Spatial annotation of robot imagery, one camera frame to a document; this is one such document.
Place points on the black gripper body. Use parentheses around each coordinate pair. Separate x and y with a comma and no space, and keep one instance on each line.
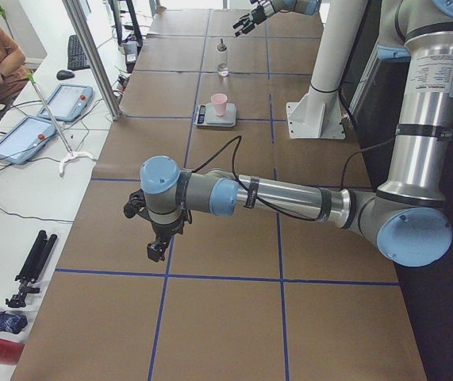
(259,12)
(165,231)

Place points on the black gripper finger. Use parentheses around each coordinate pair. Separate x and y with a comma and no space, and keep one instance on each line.
(156,249)
(239,32)
(243,23)

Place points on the clear glass sauce bottle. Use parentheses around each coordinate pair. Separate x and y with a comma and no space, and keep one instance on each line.
(222,58)

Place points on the pink plastic cup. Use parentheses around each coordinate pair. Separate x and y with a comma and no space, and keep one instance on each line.
(219,102)

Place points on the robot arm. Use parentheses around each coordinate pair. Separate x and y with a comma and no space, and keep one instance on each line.
(403,217)
(306,7)

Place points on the silver digital kitchen scale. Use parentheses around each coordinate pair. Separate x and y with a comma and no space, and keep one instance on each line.
(204,116)

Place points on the white litter picker stick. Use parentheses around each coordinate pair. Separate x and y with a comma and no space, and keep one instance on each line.
(71,154)

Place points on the white mounting column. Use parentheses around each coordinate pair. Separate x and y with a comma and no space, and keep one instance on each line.
(318,115)

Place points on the black folded tripod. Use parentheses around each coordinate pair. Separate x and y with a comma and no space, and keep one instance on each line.
(32,268)

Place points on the far teach pendant tablet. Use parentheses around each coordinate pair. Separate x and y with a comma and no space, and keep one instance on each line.
(68,101)

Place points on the teach pendant tablet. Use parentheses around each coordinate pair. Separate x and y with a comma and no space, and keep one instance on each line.
(25,139)
(68,101)

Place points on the near teach pendant tablet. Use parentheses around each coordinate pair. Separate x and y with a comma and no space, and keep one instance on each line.
(25,139)

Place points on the black computer mouse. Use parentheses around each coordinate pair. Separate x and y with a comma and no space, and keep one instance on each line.
(65,74)

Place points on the black keyboard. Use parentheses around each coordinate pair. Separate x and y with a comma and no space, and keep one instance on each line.
(76,57)

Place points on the aluminium frame post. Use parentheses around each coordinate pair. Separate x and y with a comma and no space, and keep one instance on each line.
(87,28)

